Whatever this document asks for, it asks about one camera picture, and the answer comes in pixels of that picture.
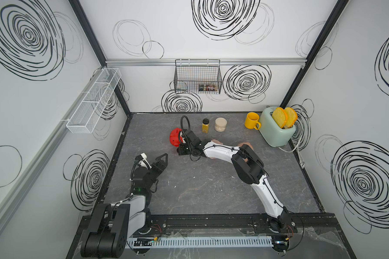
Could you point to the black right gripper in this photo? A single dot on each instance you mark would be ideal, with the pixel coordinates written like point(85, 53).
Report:
point(180, 149)

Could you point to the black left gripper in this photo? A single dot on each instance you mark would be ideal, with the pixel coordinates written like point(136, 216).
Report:
point(159, 170)

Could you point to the red piggy bank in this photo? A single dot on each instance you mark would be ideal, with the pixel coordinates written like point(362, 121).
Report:
point(175, 137)

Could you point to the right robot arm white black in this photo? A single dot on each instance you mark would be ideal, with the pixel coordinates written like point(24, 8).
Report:
point(249, 168)

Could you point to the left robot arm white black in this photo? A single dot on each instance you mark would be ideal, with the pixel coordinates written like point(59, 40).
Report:
point(111, 225)

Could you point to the light pink piggy bank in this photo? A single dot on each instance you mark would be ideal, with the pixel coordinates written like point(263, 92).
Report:
point(216, 142)

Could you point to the yellow spice jar black lid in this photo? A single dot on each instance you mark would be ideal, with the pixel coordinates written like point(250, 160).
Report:
point(205, 125)

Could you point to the small items in basket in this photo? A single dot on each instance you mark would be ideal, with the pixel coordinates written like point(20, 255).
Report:
point(207, 88)

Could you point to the yellow mug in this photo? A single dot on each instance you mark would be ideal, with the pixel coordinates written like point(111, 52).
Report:
point(252, 121)

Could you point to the mint green toaster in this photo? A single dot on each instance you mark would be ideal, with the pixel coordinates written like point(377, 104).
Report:
point(271, 132)

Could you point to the yellow toast slice left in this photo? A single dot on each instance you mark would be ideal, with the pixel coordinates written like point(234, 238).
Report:
point(280, 117)

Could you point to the yellow toast slice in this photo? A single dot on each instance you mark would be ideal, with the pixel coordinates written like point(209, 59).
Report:
point(280, 117)
point(291, 117)

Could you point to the yellow toast slice right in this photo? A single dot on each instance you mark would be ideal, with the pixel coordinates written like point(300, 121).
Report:
point(291, 117)

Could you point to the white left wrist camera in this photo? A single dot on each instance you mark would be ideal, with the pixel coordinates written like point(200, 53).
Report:
point(142, 160)

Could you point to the black wire basket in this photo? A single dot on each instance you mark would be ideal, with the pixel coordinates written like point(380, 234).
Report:
point(187, 78)

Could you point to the white wire shelf basket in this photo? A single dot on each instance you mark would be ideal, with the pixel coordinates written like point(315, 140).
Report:
point(99, 102)

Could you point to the aluminium wall rail back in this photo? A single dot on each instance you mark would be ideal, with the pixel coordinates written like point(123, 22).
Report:
point(205, 62)

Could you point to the aluminium wall rail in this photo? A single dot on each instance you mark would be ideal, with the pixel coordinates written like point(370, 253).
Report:
point(29, 113)
point(205, 62)

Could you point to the white slotted cable duct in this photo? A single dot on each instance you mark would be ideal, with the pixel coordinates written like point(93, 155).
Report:
point(201, 242)

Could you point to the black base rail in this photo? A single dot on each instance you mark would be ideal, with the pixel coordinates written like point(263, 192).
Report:
point(258, 223)

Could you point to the black corner frame post left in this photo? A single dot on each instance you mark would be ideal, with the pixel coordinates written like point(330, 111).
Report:
point(89, 33)

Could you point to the black corner frame post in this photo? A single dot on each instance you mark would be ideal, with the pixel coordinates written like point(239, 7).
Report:
point(89, 33)
point(324, 33)

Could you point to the aluminium wall rail left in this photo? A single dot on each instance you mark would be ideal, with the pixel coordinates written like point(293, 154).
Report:
point(29, 113)

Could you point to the black corner frame post right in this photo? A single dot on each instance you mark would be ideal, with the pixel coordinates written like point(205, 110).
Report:
point(324, 33)

